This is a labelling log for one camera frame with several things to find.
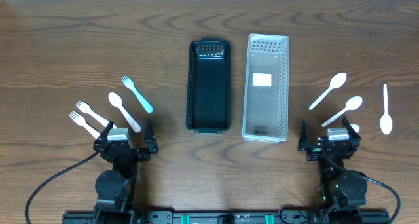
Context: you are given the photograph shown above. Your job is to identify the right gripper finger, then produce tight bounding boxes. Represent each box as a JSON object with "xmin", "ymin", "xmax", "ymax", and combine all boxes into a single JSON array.
[
  {"xmin": 342, "ymin": 116, "xmax": 361, "ymax": 141},
  {"xmin": 299, "ymin": 119, "xmax": 308, "ymax": 144}
]

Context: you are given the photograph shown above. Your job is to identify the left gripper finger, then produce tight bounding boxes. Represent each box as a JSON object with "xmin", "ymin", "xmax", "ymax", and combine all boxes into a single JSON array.
[
  {"xmin": 96, "ymin": 121, "xmax": 114, "ymax": 141},
  {"xmin": 144, "ymin": 118, "xmax": 155, "ymax": 141}
]

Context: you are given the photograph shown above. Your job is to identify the white plastic spoon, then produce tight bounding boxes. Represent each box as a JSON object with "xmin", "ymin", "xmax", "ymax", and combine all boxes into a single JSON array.
[
  {"xmin": 351, "ymin": 124, "xmax": 360, "ymax": 133},
  {"xmin": 309, "ymin": 72, "xmax": 347, "ymax": 110},
  {"xmin": 380, "ymin": 84, "xmax": 393, "ymax": 135},
  {"xmin": 108, "ymin": 92, "xmax": 141, "ymax": 133},
  {"xmin": 321, "ymin": 96, "xmax": 363, "ymax": 128}
]

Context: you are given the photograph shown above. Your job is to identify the white plastic fork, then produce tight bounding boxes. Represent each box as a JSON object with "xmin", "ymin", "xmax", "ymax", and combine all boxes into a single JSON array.
[
  {"xmin": 75, "ymin": 101, "xmax": 109, "ymax": 127},
  {"xmin": 69, "ymin": 111, "xmax": 100, "ymax": 139}
]

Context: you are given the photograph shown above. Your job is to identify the clear perforated plastic basket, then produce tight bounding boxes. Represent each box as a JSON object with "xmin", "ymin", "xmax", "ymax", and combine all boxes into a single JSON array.
[{"xmin": 242, "ymin": 33, "xmax": 289, "ymax": 143}]

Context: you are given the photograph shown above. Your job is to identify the teal handled plastic fork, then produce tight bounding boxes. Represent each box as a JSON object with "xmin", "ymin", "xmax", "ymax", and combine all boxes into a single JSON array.
[{"xmin": 122, "ymin": 75, "xmax": 154, "ymax": 113}]

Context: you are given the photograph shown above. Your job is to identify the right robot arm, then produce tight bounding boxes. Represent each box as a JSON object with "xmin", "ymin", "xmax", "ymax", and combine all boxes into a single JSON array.
[{"xmin": 298, "ymin": 117, "xmax": 367, "ymax": 223}]

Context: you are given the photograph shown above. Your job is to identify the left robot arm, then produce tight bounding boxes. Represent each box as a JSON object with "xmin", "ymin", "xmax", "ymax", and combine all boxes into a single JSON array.
[{"xmin": 93, "ymin": 119, "xmax": 158, "ymax": 224}]

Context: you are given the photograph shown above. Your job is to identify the white label sticker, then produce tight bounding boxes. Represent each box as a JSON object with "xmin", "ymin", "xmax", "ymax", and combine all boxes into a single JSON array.
[{"xmin": 252, "ymin": 73, "xmax": 272, "ymax": 87}]

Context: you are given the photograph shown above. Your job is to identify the black plastic basket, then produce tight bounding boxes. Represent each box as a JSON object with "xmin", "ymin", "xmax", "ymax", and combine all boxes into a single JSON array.
[{"xmin": 185, "ymin": 38, "xmax": 232, "ymax": 134}]

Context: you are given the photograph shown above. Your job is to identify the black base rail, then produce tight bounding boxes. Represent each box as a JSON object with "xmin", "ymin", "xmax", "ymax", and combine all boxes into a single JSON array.
[{"xmin": 62, "ymin": 209, "xmax": 390, "ymax": 224}]

